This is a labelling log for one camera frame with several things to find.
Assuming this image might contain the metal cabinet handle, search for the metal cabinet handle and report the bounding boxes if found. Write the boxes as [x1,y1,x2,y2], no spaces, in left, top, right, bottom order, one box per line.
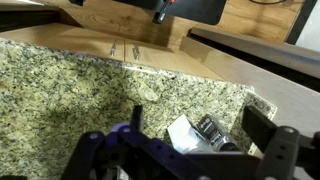
[131,45,142,62]
[109,39,118,57]

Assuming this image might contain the black vertical post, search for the black vertical post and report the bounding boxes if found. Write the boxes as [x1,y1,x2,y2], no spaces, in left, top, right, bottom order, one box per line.
[284,0,318,46]

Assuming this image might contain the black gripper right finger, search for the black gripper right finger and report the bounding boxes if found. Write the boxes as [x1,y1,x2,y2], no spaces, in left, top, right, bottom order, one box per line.
[241,105,301,180]

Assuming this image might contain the black and orange clamp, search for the black and orange clamp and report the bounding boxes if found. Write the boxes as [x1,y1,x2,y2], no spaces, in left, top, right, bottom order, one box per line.
[151,0,176,25]

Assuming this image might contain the stainless steel appliance front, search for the stainless steel appliance front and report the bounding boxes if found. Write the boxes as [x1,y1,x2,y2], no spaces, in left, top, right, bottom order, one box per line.
[179,27,320,141]

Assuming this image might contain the black flat panel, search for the black flat panel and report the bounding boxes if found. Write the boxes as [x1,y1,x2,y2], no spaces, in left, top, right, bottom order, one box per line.
[112,0,228,26]

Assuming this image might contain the black cable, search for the black cable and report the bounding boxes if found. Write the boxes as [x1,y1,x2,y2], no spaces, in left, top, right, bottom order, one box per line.
[248,0,288,6]

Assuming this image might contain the wooden cabinet door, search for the wooden cabinet door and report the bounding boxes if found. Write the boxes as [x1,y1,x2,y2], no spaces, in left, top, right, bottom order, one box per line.
[0,22,126,63]
[123,37,224,82]

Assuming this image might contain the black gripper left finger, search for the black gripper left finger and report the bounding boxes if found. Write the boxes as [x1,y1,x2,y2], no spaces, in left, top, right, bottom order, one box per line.
[61,105,145,180]

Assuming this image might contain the black tube with white print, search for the black tube with white print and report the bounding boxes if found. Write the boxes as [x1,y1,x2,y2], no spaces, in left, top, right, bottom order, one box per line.
[195,114,242,153]

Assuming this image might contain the white paper packet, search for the white paper packet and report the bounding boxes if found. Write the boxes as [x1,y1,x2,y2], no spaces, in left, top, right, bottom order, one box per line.
[166,113,207,155]

